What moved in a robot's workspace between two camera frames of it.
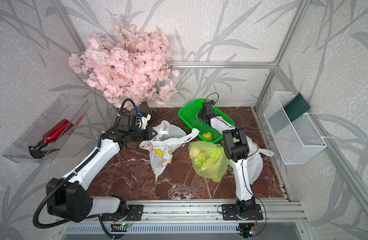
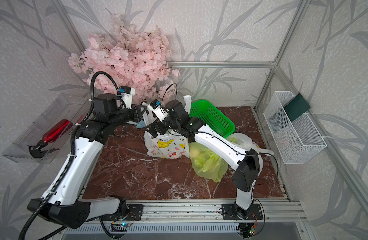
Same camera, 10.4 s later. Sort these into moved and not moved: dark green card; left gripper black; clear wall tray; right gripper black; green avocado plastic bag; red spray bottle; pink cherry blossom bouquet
Moved: left gripper black; right gripper black
Not moved: pink cherry blossom bouquet; red spray bottle; dark green card; clear wall tray; green avocado plastic bag
